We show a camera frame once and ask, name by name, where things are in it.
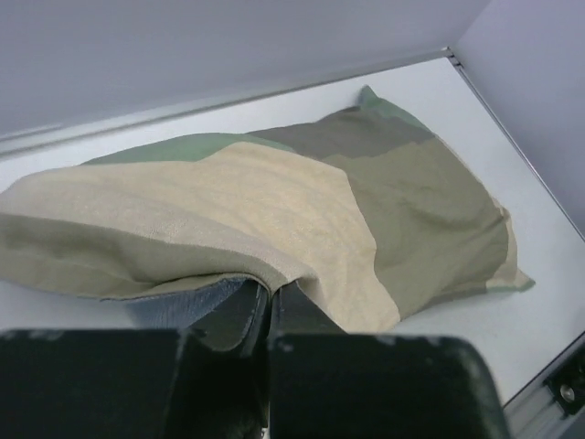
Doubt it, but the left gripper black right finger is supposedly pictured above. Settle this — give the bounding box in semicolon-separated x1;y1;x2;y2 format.
269;284;505;438

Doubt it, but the aluminium front rail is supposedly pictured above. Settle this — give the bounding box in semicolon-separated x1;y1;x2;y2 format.
504;335;585;439

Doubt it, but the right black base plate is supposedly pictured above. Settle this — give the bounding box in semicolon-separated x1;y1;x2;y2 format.
545;346;584;417

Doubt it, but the aluminium rail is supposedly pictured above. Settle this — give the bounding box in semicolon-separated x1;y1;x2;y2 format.
445;45;585;243
504;335;585;439
1;47;452;160

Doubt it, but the aluminium back rail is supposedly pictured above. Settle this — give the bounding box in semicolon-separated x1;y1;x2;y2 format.
1;47;452;160

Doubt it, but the aluminium right rail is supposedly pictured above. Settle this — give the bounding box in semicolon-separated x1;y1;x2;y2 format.
445;45;585;243

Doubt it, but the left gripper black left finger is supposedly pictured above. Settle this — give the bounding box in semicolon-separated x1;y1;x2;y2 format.
1;281;270;438

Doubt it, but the blue pillowcase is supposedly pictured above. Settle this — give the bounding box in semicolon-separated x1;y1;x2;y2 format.
1;87;533;332

